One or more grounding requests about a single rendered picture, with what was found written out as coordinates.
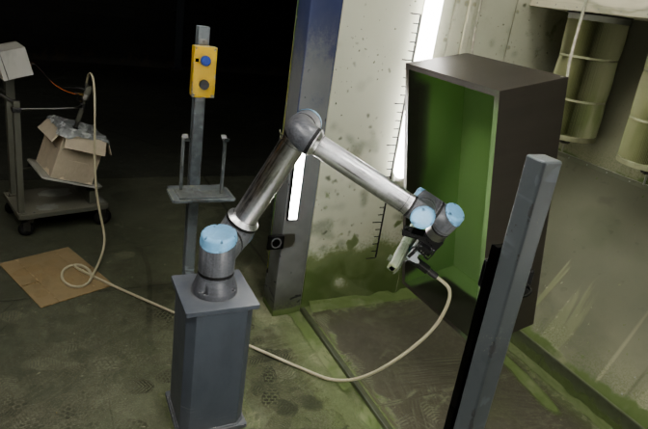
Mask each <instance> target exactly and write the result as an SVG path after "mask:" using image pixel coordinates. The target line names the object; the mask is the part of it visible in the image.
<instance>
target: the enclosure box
mask: <svg viewBox="0 0 648 429"><path fill-rule="evenodd" d="M560 76H562V75H558V74H554V73H550V72H546V71H542V70H538V69H534V68H530V67H522V66H518V65H514V64H510V63H507V62H502V61H498V60H494V59H490V58H486V57H481V56H477V55H473V54H470V53H463V54H457V55H451V56H445V57H440V58H434V59H428V60H422V61H415V62H410V63H406V78H405V135H404V189H406V190H407V191H409V192H411V193H412V194H414V193H415V192H416V191H417V189H418V188H419V187H421V188H423V189H426V191H428V192H429V193H431V194H432V195H434V196H435V197H437V198H438V199H440V200H441V201H443V202H445V203H446V204H448V203H450V202H453V203H456V204H458V205H459V206H460V207H461V208H462V210H463V212H464V215H465V219H464V221H463V222H462V223H461V225H460V226H459V227H458V228H456V229H455V230H454V231H453V232H452V233H451V234H450V235H449V236H448V237H447V238H446V239H445V241H444V244H443V245H442V246H441V247H440V248H439V249H438V250H437V251H436V252H435V253H434V254H433V255H432V256H431V255H430V256H431V257H430V256H427V257H428V258H429V257H430V258H429V259H428V260H427V259H425V258H424V257H423V255H418V257H419V258H420V259H421V260H423V261H424V262H425V263H427V264H428V265H429V266H430V267H431V269H432V270H434V271H435V272H436V273H438V274H439V277H440V278H442V279H443V280H444V281H445V282H447V284H448V285H449V286H450V288H451V301H450V304H449V307H448V309H447V311H446V313H445V316H444V318H443V319H444V320H445V322H446V323H447V324H448V325H449V326H451V327H452V328H453V329H454V330H455V331H456V332H457V333H458V334H460V335H461V336H462V337H463V338H464V339H465V340H467V337H468V333H469V330H470V326H471V323H472V319H473V312H474V309H475V305H476V301H477V297H478V293H479V290H480V287H479V286H478V280H479V277H480V273H481V269H482V265H483V261H484V259H485V258H488V256H489V252H490V250H491V246H492V244H499V243H503V241H504V237H505V233H506V230H507V227H508V223H509V219H510V216H511V212H512V208H513V204H514V201H515V198H516V194H517V191H518V187H519V183H520V179H521V176H522V172H523V168H524V165H525V162H526V158H527V155H528V154H546V155H548V156H551V157H552V158H554V159H557V153H558V146H559V139H560V132H561V125H562V119H563V112H564V105H565V98H566V92H567V85H568V77H566V76H563V77H560ZM549 213H550V208H549V210H548V214H547V217H546V220H545V224H544V226H543V230H542V233H541V236H540V240H539V243H538V247H537V250H536V254H535V257H534V259H533V263H532V266H531V268H532V269H534V271H535V272H534V275H533V279H532V282H531V289H532V293H531V294H530V295H529V296H528V297H525V298H523V299H522V302H521V305H520V309H519V312H518V315H517V319H516V322H515V326H514V329H513V332H512V333H515V332H517V331H519V330H521V329H523V328H525V327H527V326H530V325H532V324H533V321H534V314H535V308H536V301H537V294H538V287H539V281H540V274H541V267H542V260H543V253H544V247H545V240H546V233H547V226H548V220H549ZM402 283H403V284H404V285H405V286H406V287H407V288H408V289H410V290H411V291H412V292H413V293H414V294H415V295H416V296H418V297H419V298H420V299H421V300H422V301H423V302H424V303H425V304H426V305H428V306H429V307H430V308H431V309H432V310H433V311H435V312H436V313H437V314H438V315H439V316H440V315H441V313H442V312H443V310H444V307H445V305H446V301H447V297H448V291H447V289H446V287H445V286H444V285H443V284H442V283H441V282H439V281H438V280H437V279H435V280H434V279H433V278H431V277H430V276H429V275H427V273H426V274H424V273H423V272H421V271H420V269H418V268H417V267H416V266H414V265H413V264H412V263H410V261H409V262H408V261H407V262H406V263H405V260H404V261H403V263H402Z"/></svg>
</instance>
